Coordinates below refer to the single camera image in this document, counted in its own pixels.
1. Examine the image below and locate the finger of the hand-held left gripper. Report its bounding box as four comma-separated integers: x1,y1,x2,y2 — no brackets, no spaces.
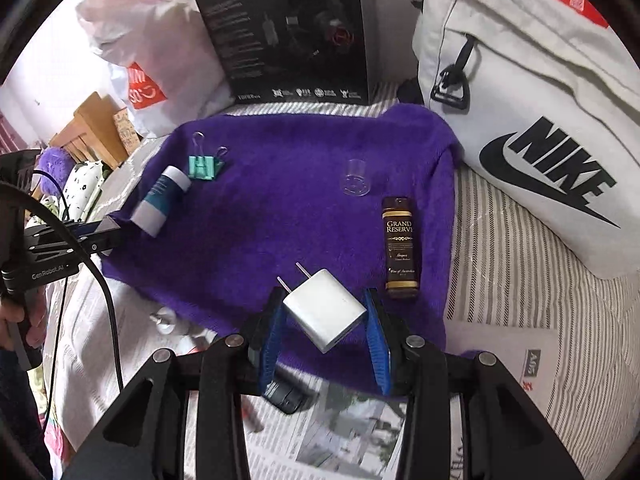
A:
27,237,124,262
25,215,122,242

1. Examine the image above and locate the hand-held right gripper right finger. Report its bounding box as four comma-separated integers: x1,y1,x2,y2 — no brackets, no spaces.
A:
362,287,568,480

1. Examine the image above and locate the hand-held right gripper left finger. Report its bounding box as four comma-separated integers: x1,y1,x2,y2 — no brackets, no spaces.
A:
62,287,289,480

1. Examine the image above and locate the white charger plug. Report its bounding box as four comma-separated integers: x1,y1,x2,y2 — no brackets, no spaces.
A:
276,261,368,354

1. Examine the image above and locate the blue and white bottle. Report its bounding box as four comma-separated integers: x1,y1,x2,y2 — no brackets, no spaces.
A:
131,166,192,237

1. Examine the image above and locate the green binder clip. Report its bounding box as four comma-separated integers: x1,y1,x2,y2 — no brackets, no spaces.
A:
187,131,230,181

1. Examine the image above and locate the small clear cup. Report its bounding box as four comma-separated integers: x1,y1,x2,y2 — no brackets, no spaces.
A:
339,157,374,197

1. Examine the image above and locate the person's left forearm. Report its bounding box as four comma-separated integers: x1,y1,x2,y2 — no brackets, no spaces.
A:
0,350,54,480

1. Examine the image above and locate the person's left hand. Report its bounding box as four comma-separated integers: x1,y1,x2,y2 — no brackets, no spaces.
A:
0,300,49,352

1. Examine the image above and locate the panda print pillow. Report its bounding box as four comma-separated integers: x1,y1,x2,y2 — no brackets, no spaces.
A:
62,160,109,221

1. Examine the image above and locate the purple fluffy cushion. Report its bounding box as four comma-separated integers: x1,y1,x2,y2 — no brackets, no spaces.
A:
37,147,76,196

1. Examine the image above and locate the newspaper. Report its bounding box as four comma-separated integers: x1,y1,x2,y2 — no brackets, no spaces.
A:
50,260,561,480

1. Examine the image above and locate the white tape roll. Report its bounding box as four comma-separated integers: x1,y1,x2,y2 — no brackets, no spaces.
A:
150,308,176,336

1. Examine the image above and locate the wooden headboard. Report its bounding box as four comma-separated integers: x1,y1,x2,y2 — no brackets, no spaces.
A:
50,91,131,171

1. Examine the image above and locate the purple towel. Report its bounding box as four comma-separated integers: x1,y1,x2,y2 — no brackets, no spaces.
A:
100,105,464,396

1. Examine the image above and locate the white plastic shopping bag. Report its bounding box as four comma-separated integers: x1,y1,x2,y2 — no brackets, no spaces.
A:
75,0,236,137

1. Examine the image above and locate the black headset box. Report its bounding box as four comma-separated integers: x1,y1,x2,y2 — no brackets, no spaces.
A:
190,0,371,106

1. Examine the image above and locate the grey waist bag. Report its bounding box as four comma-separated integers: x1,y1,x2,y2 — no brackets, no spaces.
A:
412,0,640,279

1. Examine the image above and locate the black cable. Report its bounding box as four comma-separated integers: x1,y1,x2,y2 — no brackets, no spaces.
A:
0,182,126,393

